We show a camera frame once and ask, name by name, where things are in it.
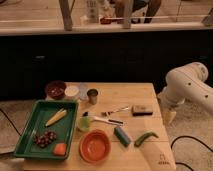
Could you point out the tan black whiteboard eraser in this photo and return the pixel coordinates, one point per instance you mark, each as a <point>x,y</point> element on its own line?
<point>139,110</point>

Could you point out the red object on shelf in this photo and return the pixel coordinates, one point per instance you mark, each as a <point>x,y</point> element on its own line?
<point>106,21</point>

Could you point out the metal cup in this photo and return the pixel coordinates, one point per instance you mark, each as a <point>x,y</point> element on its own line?
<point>92,96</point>

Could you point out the orange toy block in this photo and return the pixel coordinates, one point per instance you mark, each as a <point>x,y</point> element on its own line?
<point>60,149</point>

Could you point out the red plastic bowl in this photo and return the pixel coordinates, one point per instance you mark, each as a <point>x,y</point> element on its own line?
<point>94,146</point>

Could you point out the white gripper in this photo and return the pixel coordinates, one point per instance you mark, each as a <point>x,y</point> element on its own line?
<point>168,114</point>

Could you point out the clear plastic bottle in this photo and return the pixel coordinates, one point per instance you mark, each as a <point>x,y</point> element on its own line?
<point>83,91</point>

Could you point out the small green cup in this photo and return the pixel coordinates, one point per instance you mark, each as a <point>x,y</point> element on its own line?
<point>84,124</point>

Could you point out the yellow toy corn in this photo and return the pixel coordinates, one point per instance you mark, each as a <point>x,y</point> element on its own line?
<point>59,115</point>

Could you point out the white small bowl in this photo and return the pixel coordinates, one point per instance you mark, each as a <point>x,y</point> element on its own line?
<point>71,92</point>

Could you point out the white bottle on shelf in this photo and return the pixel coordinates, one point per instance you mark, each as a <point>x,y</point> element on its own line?
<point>92,11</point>

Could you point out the dark maroon bowl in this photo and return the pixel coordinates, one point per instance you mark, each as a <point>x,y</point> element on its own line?
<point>55,89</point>

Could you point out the dark toy grapes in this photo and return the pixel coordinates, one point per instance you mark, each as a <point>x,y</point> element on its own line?
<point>45,139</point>

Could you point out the green plastic tray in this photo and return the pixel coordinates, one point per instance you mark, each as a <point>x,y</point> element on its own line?
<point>42,111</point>

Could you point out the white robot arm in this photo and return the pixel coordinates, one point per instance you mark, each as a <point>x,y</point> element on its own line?
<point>185,82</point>

